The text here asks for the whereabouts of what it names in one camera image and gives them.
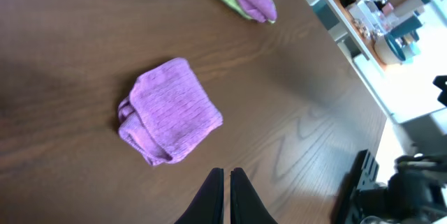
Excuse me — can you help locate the background shelf with clutter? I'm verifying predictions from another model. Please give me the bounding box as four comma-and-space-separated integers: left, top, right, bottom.
288, 0, 447, 71

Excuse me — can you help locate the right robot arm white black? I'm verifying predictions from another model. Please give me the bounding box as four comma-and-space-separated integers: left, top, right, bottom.
331, 149, 446, 224

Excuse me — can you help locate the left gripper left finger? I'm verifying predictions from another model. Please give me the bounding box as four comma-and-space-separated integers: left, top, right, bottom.
175, 167, 224, 224

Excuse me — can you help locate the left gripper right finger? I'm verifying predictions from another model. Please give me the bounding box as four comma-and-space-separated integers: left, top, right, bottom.
230, 167, 277, 224

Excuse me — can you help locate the cardboard tape roll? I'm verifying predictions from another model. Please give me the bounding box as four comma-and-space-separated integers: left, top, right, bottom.
374, 34, 406, 65

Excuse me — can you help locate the purple microfiber cloth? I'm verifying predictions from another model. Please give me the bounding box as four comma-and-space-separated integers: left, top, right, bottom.
117, 58, 223, 166

